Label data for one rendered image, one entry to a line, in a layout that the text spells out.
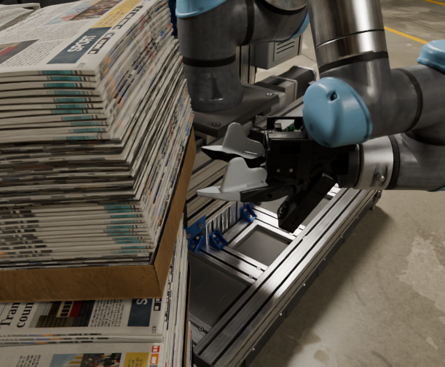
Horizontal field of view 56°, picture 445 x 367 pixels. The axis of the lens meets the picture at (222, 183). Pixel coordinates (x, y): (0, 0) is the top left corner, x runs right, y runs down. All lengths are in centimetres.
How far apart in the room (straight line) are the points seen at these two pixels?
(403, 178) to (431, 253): 133
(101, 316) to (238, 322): 78
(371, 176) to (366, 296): 110
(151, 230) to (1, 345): 19
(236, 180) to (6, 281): 27
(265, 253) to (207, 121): 70
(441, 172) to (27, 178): 48
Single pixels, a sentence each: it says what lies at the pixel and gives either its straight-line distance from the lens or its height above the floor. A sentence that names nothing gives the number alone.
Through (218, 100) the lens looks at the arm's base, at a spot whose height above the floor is 84.
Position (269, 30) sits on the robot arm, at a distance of 88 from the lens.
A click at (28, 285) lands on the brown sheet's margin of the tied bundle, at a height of 87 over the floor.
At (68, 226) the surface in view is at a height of 94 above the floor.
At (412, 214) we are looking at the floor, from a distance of 209.
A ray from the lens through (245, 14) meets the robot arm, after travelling 85.
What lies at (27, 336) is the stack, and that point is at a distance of 46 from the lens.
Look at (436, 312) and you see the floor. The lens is 168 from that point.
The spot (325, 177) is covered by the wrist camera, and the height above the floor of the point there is 86.
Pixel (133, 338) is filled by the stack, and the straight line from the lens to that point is 43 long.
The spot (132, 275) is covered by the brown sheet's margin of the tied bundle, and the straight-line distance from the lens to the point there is 39.
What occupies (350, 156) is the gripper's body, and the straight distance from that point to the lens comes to 56.
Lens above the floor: 116
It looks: 33 degrees down
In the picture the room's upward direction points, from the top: straight up
